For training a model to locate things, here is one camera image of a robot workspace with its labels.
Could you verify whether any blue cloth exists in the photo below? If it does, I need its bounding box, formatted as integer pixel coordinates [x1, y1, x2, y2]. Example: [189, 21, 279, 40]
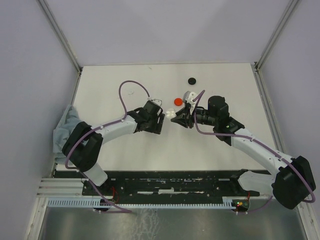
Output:
[53, 105, 82, 165]

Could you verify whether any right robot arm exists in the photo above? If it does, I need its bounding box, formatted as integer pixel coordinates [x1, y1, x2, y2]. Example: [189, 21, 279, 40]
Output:
[165, 91, 316, 210]

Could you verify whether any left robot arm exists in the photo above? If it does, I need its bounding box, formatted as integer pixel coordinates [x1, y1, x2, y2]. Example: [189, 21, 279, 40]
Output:
[57, 99, 165, 195]

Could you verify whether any right aluminium frame post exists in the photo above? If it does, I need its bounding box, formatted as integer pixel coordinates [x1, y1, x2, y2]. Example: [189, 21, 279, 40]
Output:
[253, 0, 301, 72]

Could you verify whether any aluminium frame post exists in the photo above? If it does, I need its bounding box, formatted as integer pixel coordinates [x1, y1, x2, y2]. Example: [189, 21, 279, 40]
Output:
[253, 0, 301, 72]
[37, 0, 83, 73]

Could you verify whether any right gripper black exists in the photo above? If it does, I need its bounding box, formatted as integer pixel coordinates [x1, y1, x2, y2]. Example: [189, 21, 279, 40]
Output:
[171, 104, 218, 129]

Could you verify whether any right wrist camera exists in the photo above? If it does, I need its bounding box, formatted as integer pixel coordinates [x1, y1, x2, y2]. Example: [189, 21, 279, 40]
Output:
[182, 91, 198, 106]

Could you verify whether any black round case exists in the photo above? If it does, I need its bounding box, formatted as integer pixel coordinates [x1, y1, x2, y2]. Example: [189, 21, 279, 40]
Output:
[187, 77, 197, 85]

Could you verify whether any red round case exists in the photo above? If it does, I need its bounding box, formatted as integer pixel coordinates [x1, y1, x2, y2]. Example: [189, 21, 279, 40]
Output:
[174, 98, 183, 106]

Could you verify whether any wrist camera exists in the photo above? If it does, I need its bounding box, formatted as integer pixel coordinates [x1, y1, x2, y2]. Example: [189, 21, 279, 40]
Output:
[151, 98, 163, 107]
[182, 91, 198, 106]

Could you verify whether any light blue cable duct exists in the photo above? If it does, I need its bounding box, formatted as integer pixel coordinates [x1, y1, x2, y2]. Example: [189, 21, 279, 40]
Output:
[47, 197, 236, 210]

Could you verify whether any white earbud charging case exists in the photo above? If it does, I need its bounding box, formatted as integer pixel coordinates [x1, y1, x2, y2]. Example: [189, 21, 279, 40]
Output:
[165, 108, 177, 119]

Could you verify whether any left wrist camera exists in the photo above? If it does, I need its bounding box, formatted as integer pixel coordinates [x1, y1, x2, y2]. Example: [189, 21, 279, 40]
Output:
[151, 98, 163, 107]

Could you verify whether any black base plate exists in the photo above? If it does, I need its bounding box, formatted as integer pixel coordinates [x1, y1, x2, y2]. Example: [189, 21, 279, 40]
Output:
[82, 170, 260, 204]

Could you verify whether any left aluminium frame post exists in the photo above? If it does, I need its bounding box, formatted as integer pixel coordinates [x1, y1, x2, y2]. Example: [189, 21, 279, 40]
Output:
[37, 0, 83, 73]

